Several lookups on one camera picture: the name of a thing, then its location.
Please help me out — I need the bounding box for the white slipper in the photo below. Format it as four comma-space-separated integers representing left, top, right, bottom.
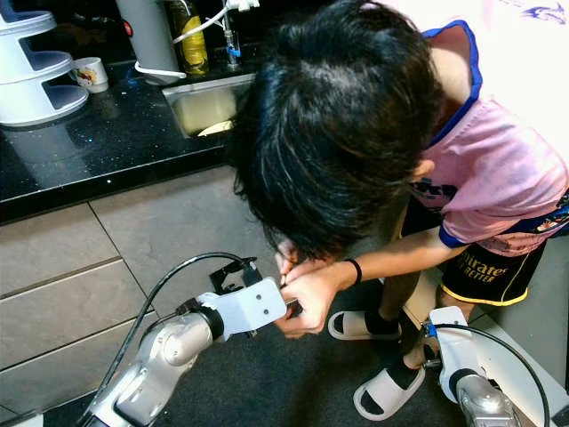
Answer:
353, 367, 426, 422
327, 310, 401, 342

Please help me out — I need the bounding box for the grey cylinder water purifier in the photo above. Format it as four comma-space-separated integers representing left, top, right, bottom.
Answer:
114, 0, 181, 85

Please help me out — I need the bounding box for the metal sink faucet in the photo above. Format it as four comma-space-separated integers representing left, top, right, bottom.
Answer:
222, 0, 263, 68

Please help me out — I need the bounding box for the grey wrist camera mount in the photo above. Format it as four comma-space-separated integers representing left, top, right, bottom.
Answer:
427, 305, 490, 401
200, 278, 290, 339

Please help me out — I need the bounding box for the person left hand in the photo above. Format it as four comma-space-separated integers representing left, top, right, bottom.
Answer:
276, 264, 348, 339

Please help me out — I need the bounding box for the person in pink shirt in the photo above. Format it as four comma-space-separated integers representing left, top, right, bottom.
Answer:
225, 0, 569, 419

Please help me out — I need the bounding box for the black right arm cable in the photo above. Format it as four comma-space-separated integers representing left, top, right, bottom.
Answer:
427, 322, 552, 419

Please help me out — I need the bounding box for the white cartoon print cup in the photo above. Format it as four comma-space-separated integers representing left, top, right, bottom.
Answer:
71, 56, 109, 94

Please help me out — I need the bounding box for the pale yellow plate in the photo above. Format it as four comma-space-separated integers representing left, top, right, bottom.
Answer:
197, 120, 241, 137

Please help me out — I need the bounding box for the kitchen base cabinet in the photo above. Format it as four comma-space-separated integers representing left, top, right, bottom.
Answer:
0, 165, 285, 419

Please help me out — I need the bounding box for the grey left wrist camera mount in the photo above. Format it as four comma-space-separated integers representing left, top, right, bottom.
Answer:
200, 278, 290, 339

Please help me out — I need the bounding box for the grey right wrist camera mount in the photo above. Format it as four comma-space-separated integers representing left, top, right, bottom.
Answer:
427, 305, 490, 401

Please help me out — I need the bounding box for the black floor mat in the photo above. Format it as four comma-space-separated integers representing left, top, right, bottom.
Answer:
44, 285, 569, 427

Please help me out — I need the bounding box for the stainless steel sink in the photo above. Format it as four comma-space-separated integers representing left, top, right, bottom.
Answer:
162, 71, 254, 139

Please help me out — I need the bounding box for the yellow cooking oil bottle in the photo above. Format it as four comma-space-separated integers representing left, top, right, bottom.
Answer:
167, 0, 210, 77

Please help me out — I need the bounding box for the white tiered plastic rack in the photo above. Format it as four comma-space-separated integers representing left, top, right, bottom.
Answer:
0, 0, 90, 128

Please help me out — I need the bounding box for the person right hand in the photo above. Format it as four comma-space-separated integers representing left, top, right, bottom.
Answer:
276, 238, 308, 281

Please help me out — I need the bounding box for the white purifier hose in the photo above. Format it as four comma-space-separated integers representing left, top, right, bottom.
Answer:
133, 0, 245, 81

